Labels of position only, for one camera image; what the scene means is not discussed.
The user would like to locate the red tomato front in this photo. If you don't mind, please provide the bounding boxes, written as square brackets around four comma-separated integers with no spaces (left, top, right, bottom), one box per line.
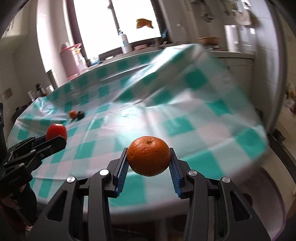
[46,123,67,141]

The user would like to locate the orange mandarin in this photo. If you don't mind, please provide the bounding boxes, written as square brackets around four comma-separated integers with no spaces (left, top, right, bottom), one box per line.
[69,110,77,120]
[126,136,171,177]

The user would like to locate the dark mangosteen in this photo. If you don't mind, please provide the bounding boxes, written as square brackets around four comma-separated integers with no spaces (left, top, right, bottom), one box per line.
[76,111,85,120]

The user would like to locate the orange mandarin top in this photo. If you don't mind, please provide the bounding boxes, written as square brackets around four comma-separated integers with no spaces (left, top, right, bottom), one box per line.
[126,136,171,177]

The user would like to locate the dark glass bottle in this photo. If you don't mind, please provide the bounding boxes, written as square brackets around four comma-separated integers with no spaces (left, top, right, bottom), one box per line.
[36,83,47,96]

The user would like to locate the steel thermos flask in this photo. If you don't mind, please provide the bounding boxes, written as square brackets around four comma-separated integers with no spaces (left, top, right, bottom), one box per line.
[46,69,60,89]

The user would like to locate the pink thermos jug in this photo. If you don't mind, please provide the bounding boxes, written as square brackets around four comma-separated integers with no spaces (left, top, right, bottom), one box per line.
[60,42,87,81]

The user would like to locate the teal white checkered tablecloth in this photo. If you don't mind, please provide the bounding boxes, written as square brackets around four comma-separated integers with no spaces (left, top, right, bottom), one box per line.
[8,44,268,203]

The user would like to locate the white lotion bottle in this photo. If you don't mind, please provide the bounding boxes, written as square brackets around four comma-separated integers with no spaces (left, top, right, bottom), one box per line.
[119,31,133,54]

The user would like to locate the orange hanging cloth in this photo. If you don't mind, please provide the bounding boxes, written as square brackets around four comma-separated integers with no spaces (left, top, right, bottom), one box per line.
[136,19,154,29]

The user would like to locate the wicker basket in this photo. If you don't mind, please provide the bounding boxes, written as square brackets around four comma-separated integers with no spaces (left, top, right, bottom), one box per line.
[197,37,221,46]

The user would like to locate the white kettle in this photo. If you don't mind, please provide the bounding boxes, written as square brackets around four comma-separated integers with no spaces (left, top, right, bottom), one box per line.
[224,25,241,52]

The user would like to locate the wall socket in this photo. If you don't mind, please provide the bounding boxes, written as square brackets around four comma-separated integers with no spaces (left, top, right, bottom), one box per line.
[1,88,13,101]

